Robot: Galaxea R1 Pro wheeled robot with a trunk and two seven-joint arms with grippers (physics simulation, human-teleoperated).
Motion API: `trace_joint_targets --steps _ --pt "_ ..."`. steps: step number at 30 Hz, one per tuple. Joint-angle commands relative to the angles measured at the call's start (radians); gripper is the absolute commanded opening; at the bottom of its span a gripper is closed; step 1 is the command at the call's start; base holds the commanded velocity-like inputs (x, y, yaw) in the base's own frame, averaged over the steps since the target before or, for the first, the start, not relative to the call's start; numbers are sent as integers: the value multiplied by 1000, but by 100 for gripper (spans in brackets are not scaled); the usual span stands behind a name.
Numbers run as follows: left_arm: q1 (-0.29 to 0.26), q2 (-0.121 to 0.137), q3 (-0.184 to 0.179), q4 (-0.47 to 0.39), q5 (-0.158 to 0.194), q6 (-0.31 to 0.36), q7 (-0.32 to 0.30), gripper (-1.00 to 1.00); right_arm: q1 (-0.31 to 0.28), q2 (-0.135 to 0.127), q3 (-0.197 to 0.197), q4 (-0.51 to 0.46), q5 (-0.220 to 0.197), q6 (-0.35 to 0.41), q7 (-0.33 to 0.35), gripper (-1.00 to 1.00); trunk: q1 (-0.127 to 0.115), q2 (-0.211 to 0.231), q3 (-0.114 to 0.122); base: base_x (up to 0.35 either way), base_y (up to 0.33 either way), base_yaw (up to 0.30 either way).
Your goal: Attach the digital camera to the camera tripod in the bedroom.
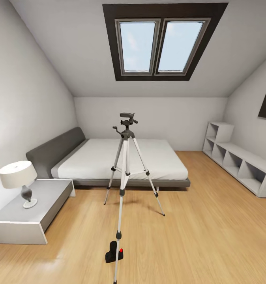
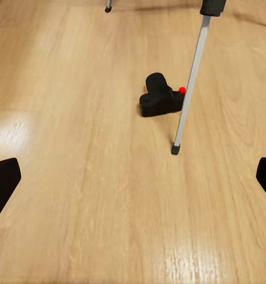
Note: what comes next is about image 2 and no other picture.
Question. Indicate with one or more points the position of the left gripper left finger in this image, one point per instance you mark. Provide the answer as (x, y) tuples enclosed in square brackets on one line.
[(10, 176)]

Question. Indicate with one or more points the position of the digital camera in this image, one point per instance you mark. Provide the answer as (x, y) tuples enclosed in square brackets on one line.
[(160, 99)]

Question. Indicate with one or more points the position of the camera tripod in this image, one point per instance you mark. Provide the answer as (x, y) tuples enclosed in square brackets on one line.
[(209, 8)]

